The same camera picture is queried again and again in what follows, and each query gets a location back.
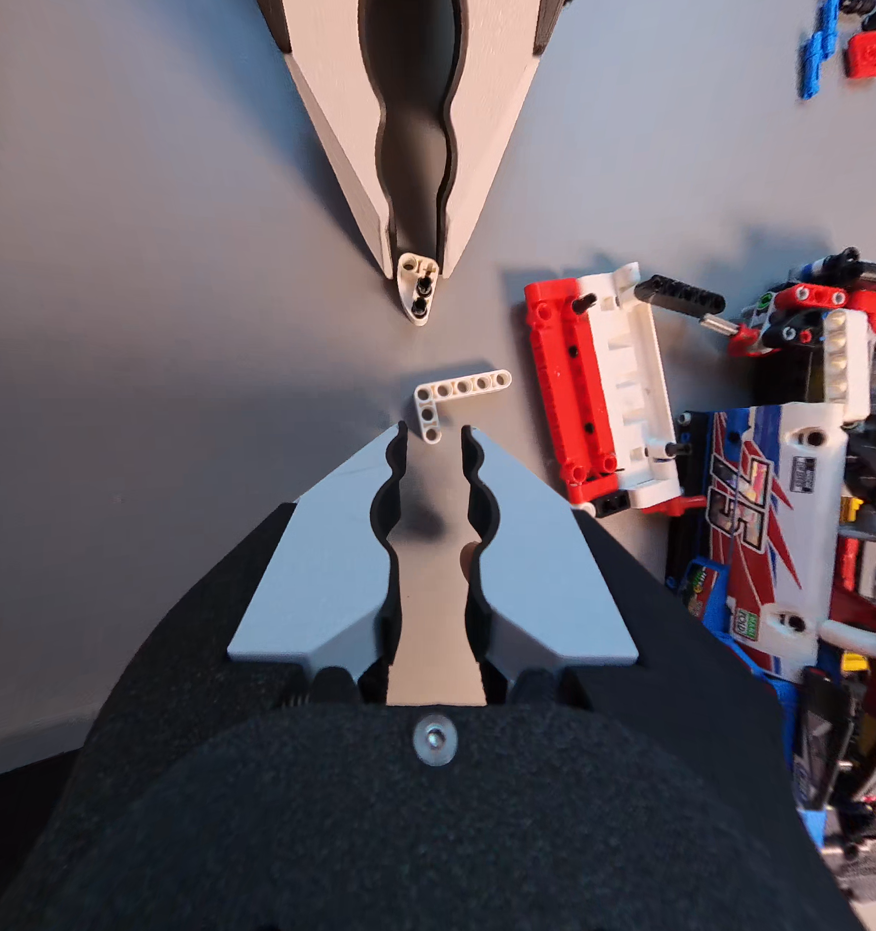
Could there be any white lego connector block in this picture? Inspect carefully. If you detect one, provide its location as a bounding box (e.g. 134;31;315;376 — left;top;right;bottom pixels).
396;251;441;327

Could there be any red white lego subassembly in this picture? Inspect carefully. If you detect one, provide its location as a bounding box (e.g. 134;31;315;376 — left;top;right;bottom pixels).
523;262;728;519

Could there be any blue white lego race car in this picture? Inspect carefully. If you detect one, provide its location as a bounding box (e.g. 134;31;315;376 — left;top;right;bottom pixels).
664;247;876;903

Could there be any cluster of blue black pegs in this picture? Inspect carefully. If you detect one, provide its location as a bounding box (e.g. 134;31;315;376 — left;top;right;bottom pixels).
798;0;876;99

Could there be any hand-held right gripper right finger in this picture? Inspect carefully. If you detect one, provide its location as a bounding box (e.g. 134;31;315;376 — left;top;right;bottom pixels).
460;424;640;690

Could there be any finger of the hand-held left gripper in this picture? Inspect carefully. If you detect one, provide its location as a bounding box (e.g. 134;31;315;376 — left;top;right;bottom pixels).
437;0;550;282
281;0;400;279

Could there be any white L-shaped lego beam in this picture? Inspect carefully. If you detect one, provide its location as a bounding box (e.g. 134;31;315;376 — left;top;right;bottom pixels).
413;369;513;445

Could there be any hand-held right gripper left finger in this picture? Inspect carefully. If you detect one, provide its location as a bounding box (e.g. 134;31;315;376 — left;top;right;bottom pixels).
227;422;410;686

